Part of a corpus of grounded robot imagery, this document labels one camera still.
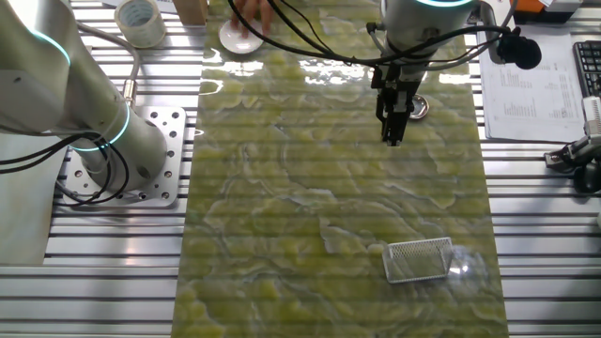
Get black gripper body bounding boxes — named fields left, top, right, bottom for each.
left=370, top=64, right=424, bottom=116

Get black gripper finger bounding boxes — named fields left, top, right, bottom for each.
left=392, top=112, right=410, bottom=146
left=375, top=91, right=394, bottom=145

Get white ceramic saucer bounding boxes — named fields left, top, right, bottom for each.
left=219, top=18, right=265, bottom=55

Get person's right hand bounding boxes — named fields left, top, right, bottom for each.
left=229, top=0, right=276, bottom=38

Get green marble pattern mat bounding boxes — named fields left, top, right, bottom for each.
left=171, top=0, right=511, bottom=338

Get black round knob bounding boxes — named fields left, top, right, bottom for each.
left=496, top=27, right=543, bottom=70

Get printed list paper sheet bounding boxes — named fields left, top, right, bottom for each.
left=477, top=25, right=587, bottom=145

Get orange black device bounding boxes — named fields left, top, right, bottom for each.
left=509, top=0, right=583, bottom=24

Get clear glass bowl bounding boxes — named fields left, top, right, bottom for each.
left=445, top=246, right=489, bottom=287

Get black keyboard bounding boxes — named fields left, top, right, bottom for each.
left=572, top=39, right=601, bottom=99

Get wooden block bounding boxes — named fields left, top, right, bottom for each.
left=172, top=0, right=209, bottom=27

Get clear tape roll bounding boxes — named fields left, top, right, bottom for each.
left=114, top=0, right=168, bottom=50

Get black gripper cable bundle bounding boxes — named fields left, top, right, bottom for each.
left=227, top=0, right=513, bottom=71

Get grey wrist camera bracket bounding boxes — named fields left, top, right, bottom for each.
left=477, top=0, right=506, bottom=65

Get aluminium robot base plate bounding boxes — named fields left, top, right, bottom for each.
left=58, top=105, right=188, bottom=209

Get grey flexible conduit hose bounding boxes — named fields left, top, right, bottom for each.
left=77, top=23, right=142, bottom=107

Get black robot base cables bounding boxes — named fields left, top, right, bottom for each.
left=0, top=132, right=131, bottom=207

